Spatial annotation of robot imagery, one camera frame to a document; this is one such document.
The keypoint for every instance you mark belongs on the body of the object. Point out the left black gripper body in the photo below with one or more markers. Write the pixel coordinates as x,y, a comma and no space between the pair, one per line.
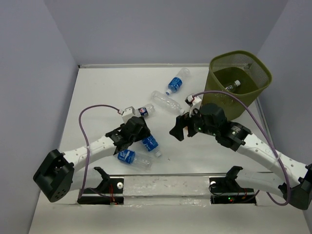
143,133

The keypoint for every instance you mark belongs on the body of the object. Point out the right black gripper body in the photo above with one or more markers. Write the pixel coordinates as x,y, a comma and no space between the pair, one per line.
199,126

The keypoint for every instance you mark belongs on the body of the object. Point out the blue label bottle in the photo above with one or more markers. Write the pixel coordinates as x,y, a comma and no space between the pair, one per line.
177,81
135,159
152,146

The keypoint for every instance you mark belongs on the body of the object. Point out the pepsi bottle black cap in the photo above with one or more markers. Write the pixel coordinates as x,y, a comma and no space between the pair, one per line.
147,110

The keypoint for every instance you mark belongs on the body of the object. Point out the clear crushed bottle white cap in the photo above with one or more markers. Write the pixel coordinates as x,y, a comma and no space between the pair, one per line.
232,87

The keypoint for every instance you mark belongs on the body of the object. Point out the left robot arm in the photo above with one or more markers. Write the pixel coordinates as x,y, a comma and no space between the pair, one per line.
60,173

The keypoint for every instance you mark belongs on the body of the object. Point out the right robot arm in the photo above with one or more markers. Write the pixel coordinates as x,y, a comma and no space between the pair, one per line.
289,179

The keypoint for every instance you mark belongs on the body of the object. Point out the green mesh waste bin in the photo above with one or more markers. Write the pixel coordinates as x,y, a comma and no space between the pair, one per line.
239,73

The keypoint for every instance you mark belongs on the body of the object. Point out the clear unlabelled bottle far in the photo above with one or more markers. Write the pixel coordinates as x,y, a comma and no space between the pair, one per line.
167,103

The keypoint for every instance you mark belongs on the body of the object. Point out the white foam strip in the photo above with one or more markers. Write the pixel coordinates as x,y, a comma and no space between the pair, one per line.
166,190

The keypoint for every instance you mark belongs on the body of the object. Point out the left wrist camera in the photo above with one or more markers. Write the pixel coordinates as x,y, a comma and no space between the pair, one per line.
128,113

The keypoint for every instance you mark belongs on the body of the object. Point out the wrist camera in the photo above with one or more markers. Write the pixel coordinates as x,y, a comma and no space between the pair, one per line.
193,102
128,113

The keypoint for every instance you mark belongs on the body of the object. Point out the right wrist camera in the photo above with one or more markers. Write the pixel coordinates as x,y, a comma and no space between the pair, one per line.
193,102

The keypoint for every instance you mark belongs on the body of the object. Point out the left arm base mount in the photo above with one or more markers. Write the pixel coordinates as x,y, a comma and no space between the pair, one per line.
101,189

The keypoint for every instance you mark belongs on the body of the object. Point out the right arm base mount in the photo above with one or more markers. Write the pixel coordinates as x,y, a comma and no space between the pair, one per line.
224,191

